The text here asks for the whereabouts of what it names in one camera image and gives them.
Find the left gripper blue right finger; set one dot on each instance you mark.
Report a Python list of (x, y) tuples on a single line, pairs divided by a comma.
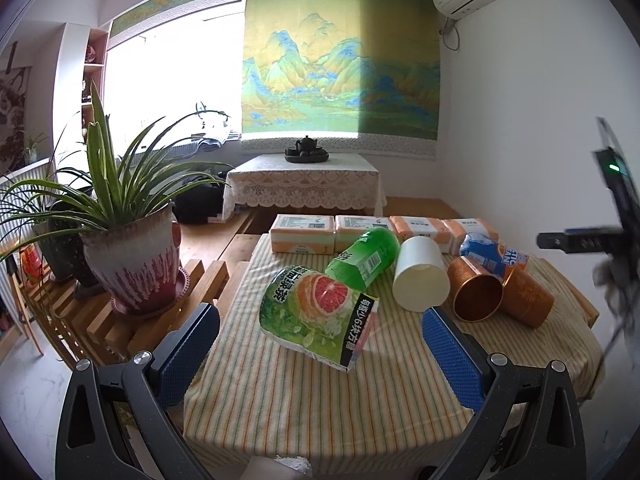
[(459, 356)]

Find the wooden slatted plant stand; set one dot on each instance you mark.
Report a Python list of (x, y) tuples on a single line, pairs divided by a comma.
[(91, 329)]

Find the low table lace cloth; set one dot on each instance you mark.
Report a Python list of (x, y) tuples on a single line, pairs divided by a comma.
[(344, 181)]

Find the green plastic cup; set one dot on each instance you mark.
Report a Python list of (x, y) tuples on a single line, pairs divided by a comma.
[(365, 260)]

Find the orange tissue pack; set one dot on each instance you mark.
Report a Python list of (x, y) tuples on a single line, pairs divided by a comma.
[(460, 228), (432, 228)]

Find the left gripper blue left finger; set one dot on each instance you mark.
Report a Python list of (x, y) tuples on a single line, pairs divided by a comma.
[(180, 354)]

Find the black bag on floor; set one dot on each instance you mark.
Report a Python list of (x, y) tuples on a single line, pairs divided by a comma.
[(199, 204)]

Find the spider plant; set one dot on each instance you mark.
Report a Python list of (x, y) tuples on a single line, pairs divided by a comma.
[(112, 192)]

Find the dark plant pot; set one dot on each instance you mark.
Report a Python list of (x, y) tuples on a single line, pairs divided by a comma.
[(64, 252)]

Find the black teapot on tray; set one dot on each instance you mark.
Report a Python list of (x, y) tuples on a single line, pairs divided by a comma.
[(306, 151)]

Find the grapefruit label plastic cup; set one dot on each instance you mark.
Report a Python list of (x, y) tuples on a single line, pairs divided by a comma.
[(308, 312)]

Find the white paper cup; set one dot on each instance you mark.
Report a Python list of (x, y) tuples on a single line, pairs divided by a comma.
[(421, 280)]

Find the red blossom wall picture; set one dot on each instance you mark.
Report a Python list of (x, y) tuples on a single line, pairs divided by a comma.
[(13, 89)]

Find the white wall shelf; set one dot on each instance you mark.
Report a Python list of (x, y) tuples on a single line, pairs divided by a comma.
[(80, 65)]

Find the green landscape roller blind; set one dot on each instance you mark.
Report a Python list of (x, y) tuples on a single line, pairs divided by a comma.
[(362, 71)]

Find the brown patterned paper cup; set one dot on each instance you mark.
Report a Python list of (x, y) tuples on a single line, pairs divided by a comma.
[(525, 299)]

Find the brown paper cup open-facing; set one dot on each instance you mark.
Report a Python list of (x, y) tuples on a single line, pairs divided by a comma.
[(475, 294)]

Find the white red flower pot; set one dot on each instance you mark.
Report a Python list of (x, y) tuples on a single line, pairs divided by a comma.
[(139, 265)]

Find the far left tissue pack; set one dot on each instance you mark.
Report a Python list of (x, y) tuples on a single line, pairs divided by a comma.
[(308, 234)]

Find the blue orange plastic cup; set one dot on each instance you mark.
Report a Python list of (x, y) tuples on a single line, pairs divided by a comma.
[(497, 258)]

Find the striped table cloth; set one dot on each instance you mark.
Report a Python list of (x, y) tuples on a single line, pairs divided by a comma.
[(393, 409)]

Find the far right orange tissue pack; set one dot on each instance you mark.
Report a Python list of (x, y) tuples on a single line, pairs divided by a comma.
[(460, 228)]

